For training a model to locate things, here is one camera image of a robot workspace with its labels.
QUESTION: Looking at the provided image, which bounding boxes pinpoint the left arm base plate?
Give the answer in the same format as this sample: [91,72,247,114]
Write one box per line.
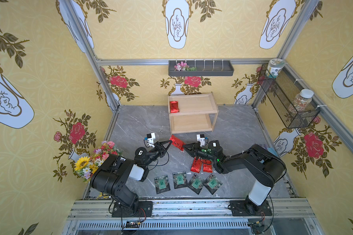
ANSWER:
[112,201,153,218]

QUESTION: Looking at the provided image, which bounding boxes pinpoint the green tea bag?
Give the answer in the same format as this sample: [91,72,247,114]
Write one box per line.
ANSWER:
[203,174,222,195]
[188,174,204,195]
[155,175,171,194]
[173,171,188,189]

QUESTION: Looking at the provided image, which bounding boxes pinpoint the left small circuit board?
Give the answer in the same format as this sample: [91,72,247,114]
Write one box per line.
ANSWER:
[125,220,141,229]

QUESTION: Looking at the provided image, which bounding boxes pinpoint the black wire wall basket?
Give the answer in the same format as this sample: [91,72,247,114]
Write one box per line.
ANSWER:
[258,64,321,129]

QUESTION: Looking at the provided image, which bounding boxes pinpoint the colourful flower bouquet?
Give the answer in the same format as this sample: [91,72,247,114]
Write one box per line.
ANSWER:
[74,141,122,182]

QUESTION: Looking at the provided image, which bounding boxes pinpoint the small pink flowers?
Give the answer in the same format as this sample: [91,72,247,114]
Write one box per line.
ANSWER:
[174,61,197,71]

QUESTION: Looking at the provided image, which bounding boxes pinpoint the right small circuit board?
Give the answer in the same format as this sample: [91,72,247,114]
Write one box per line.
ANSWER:
[248,222,265,235]

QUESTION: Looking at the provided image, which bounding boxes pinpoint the clear jar white lid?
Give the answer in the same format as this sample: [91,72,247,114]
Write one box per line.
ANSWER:
[288,89,314,114]

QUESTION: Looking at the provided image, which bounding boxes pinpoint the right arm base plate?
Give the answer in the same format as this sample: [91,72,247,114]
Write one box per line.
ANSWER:
[228,200,273,216]

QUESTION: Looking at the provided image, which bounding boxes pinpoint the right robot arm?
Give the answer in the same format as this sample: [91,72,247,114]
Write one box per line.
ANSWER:
[183,141,287,215]

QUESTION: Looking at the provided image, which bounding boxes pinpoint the wooden two-tier shelf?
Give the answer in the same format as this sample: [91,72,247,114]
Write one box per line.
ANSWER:
[168,92,219,134]

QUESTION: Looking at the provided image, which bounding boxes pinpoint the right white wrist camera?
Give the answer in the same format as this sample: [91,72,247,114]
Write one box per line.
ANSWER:
[197,134,208,147]

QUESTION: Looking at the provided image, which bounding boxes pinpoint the white patterned jar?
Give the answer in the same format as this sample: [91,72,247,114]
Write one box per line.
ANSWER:
[265,58,285,78]

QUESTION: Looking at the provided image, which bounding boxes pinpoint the small circuit board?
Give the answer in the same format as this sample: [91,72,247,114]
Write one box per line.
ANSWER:
[248,222,265,235]
[125,220,141,229]

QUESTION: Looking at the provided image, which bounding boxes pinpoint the grey wall tray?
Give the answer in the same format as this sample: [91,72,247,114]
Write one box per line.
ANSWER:
[168,59,234,77]

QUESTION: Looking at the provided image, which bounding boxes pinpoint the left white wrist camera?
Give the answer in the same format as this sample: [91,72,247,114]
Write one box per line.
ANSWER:
[144,132,156,147]

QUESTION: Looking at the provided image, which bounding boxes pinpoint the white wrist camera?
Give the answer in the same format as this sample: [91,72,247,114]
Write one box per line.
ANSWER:
[197,134,208,147]
[144,132,156,147]

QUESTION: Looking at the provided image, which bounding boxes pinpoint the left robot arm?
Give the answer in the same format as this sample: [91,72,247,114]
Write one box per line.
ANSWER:
[90,140,173,217]

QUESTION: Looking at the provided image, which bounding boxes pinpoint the red tea bag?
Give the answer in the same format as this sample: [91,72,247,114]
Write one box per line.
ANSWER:
[202,160,213,173]
[169,100,179,114]
[191,158,203,173]
[170,135,185,152]

